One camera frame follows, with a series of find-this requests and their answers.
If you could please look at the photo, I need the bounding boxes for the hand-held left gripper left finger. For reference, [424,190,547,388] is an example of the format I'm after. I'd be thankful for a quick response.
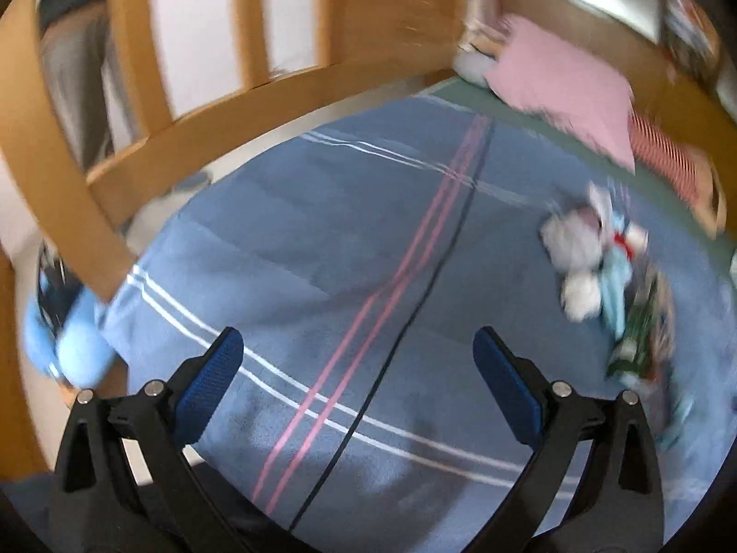
[52,326,246,553]

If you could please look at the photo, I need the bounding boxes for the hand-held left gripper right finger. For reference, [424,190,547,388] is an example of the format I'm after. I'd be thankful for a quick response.
[472,325,669,553]

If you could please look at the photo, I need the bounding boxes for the dark green packet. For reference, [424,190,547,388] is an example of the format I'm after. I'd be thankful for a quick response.
[607,276,677,381]

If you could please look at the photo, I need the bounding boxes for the light blue face mask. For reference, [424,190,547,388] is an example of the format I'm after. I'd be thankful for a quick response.
[599,213,634,338]

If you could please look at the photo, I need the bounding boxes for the white plush toy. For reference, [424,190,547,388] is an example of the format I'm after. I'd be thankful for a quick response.
[541,184,620,320]

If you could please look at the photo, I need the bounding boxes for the blue plaid blanket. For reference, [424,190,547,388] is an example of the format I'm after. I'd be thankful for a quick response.
[95,92,726,553]

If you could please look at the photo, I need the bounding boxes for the striped plush doll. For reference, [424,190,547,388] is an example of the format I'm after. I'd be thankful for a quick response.
[627,112,726,237]

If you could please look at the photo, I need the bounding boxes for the pink pillow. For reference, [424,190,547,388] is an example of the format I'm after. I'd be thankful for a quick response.
[486,14,637,174]

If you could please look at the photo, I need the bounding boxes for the hanging grey clothes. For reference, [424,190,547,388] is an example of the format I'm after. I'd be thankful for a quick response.
[39,0,135,163]

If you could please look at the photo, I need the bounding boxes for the stack of books and papers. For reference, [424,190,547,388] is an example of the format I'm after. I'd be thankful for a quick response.
[662,0,715,70]

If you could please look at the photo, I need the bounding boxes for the wooden bunk bed frame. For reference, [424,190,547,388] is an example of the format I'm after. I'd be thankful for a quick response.
[0,0,726,473]

